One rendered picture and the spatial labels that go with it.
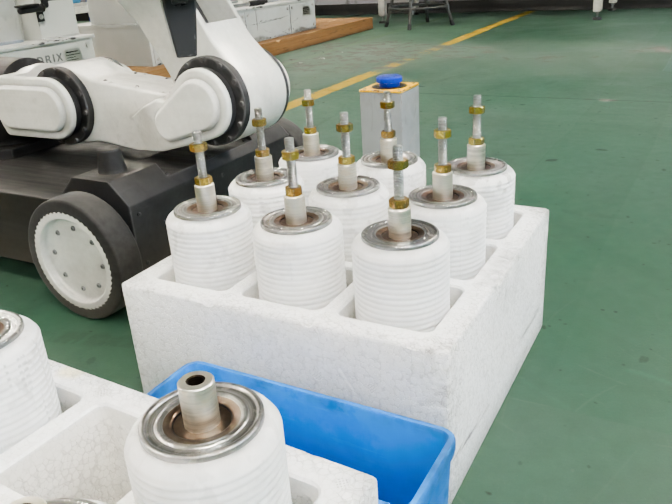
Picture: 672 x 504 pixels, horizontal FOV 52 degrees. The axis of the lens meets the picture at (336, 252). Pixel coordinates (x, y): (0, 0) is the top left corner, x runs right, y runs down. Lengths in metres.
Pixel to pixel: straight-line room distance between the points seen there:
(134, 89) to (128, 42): 2.23
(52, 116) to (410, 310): 0.88
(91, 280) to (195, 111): 0.31
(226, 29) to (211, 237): 0.50
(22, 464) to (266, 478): 0.22
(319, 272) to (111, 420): 0.24
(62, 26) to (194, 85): 2.07
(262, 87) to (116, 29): 2.43
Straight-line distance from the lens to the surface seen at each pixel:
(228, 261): 0.77
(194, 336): 0.78
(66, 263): 1.17
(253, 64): 1.15
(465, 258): 0.76
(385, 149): 0.91
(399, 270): 0.64
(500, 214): 0.86
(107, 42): 3.59
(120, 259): 1.06
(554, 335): 1.01
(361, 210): 0.78
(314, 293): 0.71
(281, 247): 0.69
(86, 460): 0.63
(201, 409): 0.42
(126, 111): 1.29
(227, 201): 0.80
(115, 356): 1.04
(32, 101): 1.39
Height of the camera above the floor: 0.51
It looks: 23 degrees down
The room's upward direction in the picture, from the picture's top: 4 degrees counter-clockwise
